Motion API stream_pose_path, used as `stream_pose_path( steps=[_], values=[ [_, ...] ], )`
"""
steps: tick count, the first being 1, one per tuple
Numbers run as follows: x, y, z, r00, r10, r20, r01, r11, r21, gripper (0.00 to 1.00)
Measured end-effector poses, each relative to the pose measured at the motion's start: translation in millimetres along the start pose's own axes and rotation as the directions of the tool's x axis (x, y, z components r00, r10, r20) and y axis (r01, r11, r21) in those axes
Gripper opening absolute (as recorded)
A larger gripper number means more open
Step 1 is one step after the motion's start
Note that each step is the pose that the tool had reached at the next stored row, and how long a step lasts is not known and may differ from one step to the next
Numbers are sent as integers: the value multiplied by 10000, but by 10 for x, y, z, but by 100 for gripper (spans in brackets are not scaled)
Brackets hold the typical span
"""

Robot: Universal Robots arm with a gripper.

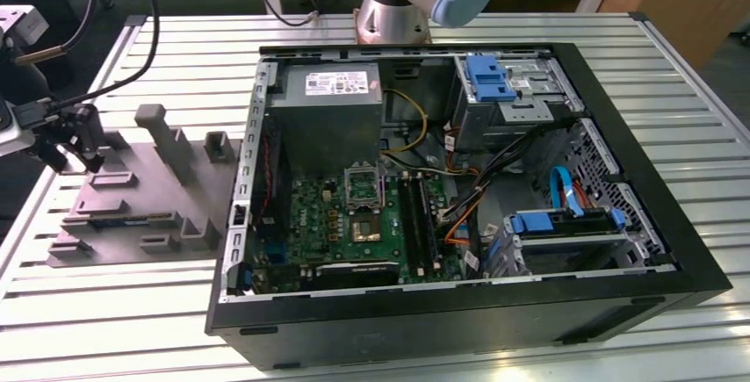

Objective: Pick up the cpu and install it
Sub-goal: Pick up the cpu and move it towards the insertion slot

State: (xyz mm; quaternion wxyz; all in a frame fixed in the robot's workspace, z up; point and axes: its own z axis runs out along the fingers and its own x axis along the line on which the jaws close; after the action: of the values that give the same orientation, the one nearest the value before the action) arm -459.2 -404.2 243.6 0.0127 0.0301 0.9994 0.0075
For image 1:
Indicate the silver drive cage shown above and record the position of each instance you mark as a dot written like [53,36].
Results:
[575,238]
[516,114]

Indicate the black case fan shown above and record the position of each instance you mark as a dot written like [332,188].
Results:
[282,206]

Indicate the white rounded camera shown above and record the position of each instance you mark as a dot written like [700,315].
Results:
[13,134]

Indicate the blue port connector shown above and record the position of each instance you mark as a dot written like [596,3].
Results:
[246,278]

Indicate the blue disk carrier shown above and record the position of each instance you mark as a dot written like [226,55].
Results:
[533,223]
[489,79]

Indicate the black PC case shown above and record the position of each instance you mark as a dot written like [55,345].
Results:
[410,333]

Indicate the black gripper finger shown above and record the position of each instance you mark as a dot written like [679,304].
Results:
[89,131]
[54,153]

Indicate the wooden cabinet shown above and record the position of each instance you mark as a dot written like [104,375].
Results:
[692,4]

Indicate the grey boxy camera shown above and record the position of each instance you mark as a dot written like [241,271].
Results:
[26,26]

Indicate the grey power supply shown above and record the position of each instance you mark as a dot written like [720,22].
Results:
[329,131]

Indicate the metal locking lever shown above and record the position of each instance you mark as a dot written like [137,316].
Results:
[382,193]

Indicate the green motherboard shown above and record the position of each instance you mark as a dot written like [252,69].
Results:
[317,219]

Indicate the CPU socket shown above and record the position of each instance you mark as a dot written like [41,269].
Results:
[368,229]

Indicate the black graphics card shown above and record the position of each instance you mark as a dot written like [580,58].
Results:
[352,270]

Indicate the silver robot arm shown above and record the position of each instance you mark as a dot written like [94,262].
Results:
[390,17]

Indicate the short blue expansion slot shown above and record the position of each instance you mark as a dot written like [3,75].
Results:
[277,254]

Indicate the grey parts rack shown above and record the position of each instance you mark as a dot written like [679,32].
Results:
[153,189]

